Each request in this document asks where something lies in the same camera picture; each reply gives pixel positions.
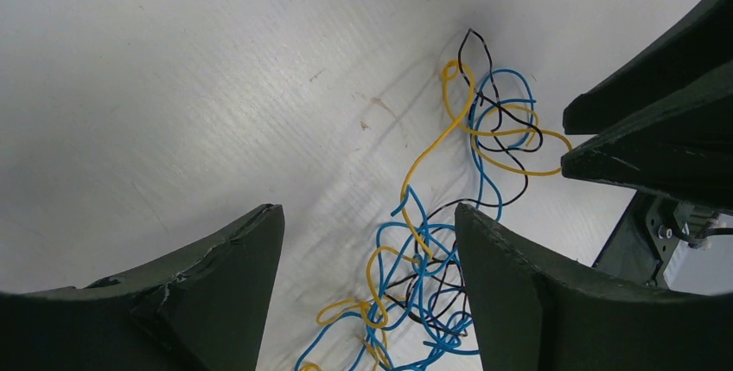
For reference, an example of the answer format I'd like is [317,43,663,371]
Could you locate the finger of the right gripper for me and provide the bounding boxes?
[561,62,732,214]
[563,0,732,135]

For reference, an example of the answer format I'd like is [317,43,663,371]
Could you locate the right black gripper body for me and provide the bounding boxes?
[592,191,687,288]

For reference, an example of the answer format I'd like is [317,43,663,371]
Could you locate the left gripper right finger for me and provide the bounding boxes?
[455,204,732,370]

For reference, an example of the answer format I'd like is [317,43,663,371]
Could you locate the blue yellow wire bundle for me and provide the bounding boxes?
[295,28,574,371]

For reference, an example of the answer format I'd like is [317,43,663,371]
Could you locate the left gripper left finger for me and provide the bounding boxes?
[1,204,285,370]

